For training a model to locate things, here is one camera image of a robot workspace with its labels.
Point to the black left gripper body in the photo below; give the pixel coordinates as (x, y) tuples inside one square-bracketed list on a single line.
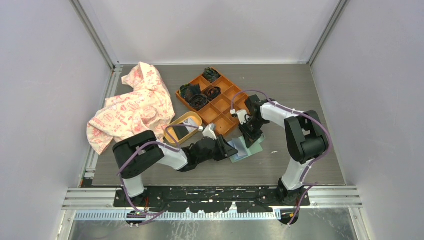
[(218, 153)]

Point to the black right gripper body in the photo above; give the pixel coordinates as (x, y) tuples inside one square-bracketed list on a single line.
[(246, 127)]

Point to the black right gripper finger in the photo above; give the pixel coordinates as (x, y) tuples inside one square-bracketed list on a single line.
[(256, 134), (249, 140)]

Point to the green card holder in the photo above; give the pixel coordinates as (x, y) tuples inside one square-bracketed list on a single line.
[(243, 151)]

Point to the black credit card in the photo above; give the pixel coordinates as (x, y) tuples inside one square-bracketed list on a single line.
[(180, 131)]

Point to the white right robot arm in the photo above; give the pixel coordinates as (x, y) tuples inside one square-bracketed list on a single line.
[(307, 139)]

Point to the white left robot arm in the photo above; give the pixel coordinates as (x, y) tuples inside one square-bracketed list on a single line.
[(140, 152)]

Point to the white credit card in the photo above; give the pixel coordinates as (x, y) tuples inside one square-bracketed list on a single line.
[(191, 124)]

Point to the orange compartment tray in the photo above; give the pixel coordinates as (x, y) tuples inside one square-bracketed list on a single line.
[(217, 111)]

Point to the yellow oval dish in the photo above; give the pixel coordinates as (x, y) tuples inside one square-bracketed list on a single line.
[(169, 134)]

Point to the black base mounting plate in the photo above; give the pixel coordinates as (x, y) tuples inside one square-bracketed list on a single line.
[(209, 199)]

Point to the coiled black belt small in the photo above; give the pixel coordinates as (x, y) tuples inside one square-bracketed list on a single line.
[(212, 92)]

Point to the dark folded fabric item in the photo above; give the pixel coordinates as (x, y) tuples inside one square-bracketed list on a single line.
[(188, 91)]

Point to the pink patterned cloth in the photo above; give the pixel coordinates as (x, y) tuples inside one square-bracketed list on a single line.
[(147, 107)]

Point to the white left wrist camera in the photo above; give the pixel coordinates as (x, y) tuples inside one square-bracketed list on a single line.
[(208, 131)]

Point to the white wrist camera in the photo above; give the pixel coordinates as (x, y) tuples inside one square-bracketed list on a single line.
[(242, 115), (208, 131)]

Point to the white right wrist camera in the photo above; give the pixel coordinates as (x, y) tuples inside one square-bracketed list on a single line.
[(242, 115)]

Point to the aluminium frame rail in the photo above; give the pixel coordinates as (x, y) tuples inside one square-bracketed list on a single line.
[(97, 205)]

